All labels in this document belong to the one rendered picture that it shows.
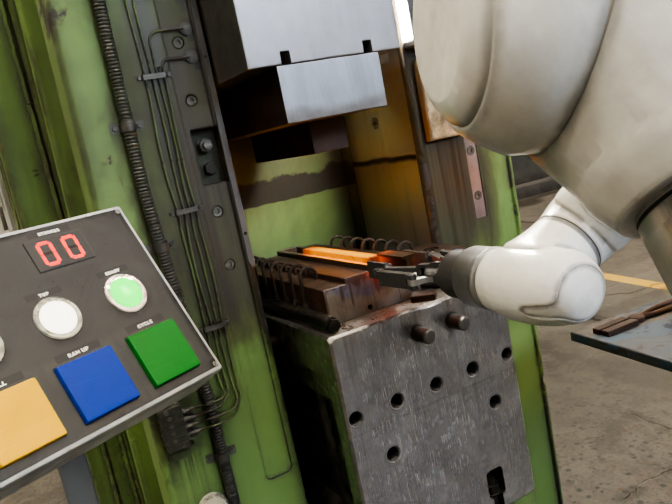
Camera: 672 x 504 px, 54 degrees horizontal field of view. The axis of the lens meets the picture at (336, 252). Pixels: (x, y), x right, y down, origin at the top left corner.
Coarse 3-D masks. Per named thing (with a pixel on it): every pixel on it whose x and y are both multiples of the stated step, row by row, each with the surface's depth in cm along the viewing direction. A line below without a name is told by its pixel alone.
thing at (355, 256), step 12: (312, 252) 142; (324, 252) 137; (336, 252) 134; (348, 252) 131; (360, 252) 129; (384, 252) 118; (396, 252) 116; (408, 252) 114; (396, 264) 115; (408, 264) 112
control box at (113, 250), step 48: (0, 240) 82; (48, 240) 86; (96, 240) 90; (0, 288) 79; (48, 288) 82; (96, 288) 86; (144, 288) 91; (0, 336) 76; (48, 336) 79; (96, 336) 83; (192, 336) 91; (0, 384) 73; (48, 384) 76; (144, 384) 83; (192, 384) 88; (96, 432) 76; (0, 480) 68
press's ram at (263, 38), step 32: (224, 0) 108; (256, 0) 107; (288, 0) 109; (320, 0) 112; (352, 0) 115; (384, 0) 118; (224, 32) 111; (256, 32) 107; (288, 32) 109; (320, 32) 112; (352, 32) 115; (384, 32) 118; (224, 64) 115; (256, 64) 107; (288, 64) 111
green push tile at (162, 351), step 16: (144, 336) 86; (160, 336) 87; (176, 336) 89; (144, 352) 85; (160, 352) 86; (176, 352) 88; (192, 352) 89; (144, 368) 84; (160, 368) 85; (176, 368) 86; (192, 368) 88; (160, 384) 84
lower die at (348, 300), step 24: (312, 264) 136; (336, 264) 130; (360, 264) 122; (264, 288) 141; (288, 288) 129; (312, 288) 119; (336, 288) 117; (360, 288) 119; (384, 288) 121; (336, 312) 117; (360, 312) 119
